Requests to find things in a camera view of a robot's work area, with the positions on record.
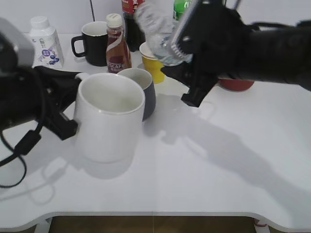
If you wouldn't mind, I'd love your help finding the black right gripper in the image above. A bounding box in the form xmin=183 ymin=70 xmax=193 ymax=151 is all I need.
xmin=160 ymin=0 xmax=311 ymax=107

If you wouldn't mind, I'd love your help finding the green soda bottle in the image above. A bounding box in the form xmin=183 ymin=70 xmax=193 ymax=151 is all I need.
xmin=173 ymin=0 xmax=192 ymax=21

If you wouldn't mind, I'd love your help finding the grey ceramic mug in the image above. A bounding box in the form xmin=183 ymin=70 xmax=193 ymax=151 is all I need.
xmin=118 ymin=68 xmax=156 ymax=121

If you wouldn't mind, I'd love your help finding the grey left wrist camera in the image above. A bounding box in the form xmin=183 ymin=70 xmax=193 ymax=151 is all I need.
xmin=0 ymin=18 xmax=35 ymax=73

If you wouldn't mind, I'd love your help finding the yellow paper cup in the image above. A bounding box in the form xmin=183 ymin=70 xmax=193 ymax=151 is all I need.
xmin=139 ymin=42 xmax=165 ymax=84

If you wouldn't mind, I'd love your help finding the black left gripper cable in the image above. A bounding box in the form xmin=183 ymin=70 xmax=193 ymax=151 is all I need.
xmin=0 ymin=70 xmax=49 ymax=189

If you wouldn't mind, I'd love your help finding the dark cola bottle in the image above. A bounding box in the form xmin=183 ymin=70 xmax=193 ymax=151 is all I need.
xmin=122 ymin=0 xmax=145 ymax=52

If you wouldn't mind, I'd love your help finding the red ceramic mug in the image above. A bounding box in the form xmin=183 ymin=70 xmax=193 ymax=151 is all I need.
xmin=218 ymin=79 xmax=255 ymax=92

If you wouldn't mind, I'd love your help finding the white yogurt drink bottle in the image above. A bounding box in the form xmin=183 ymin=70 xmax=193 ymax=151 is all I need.
xmin=29 ymin=16 xmax=64 ymax=69

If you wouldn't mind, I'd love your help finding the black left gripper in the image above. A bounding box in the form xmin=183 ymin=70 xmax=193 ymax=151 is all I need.
xmin=0 ymin=66 xmax=81 ymax=140

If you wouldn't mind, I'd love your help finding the Nescafe coffee bottle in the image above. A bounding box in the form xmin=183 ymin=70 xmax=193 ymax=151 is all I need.
xmin=106 ymin=13 xmax=132 ymax=74

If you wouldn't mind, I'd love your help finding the black ceramic mug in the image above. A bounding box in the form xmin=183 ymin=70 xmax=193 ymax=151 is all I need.
xmin=71 ymin=21 xmax=108 ymax=67

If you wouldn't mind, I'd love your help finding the clear water bottle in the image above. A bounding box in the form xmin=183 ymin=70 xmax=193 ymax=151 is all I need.
xmin=134 ymin=1 xmax=192 ymax=67

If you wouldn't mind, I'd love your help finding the white ceramic mug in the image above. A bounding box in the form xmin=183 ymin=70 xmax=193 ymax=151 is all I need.
xmin=73 ymin=73 xmax=145 ymax=163

